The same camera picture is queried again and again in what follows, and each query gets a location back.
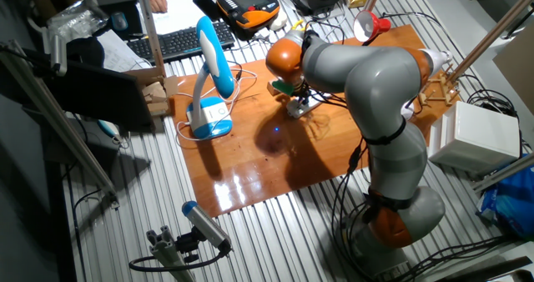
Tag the orange black teach pendant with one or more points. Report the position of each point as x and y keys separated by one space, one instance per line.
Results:
x=250 y=6

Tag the white paper sheets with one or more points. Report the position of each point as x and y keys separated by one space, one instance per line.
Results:
x=179 y=11

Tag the dark computer mouse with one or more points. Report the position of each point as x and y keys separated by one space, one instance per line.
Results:
x=119 y=21

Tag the grey camera blue end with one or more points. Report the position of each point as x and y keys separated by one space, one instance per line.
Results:
x=206 y=225

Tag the white rounded object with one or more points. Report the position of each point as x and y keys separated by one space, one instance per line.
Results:
x=278 y=21

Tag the aluminium camera mount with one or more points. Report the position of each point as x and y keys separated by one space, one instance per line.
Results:
x=167 y=253

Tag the bare person hand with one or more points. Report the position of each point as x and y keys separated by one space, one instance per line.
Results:
x=157 y=0

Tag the blue white desk lamp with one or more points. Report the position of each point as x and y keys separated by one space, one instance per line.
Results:
x=215 y=65

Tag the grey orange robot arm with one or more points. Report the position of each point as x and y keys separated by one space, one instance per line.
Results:
x=375 y=82

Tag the black flat monitor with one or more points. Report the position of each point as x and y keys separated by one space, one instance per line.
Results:
x=96 y=94

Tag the black keyboard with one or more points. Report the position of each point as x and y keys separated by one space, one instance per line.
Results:
x=183 y=42

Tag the printed paper sheet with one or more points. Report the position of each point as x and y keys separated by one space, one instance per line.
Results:
x=119 y=52

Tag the blue plastic bag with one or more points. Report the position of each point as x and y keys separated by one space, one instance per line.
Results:
x=509 y=202

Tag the white power strip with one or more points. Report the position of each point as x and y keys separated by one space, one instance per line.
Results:
x=310 y=109

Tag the black smartphone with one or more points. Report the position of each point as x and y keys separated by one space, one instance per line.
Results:
x=206 y=6

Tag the white plastic box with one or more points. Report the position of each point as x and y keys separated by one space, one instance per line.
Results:
x=475 y=138

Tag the wooden peg rack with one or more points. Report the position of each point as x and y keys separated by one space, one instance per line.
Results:
x=442 y=90

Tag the brown wooden board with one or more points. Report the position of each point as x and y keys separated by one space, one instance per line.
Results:
x=267 y=157

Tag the red desk lamp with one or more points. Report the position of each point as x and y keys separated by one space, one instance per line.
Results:
x=375 y=23

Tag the silver metal cylinder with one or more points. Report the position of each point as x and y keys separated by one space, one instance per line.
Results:
x=58 y=54

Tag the clear plastic bag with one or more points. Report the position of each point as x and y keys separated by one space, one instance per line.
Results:
x=77 y=19

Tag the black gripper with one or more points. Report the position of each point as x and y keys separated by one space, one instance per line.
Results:
x=301 y=92

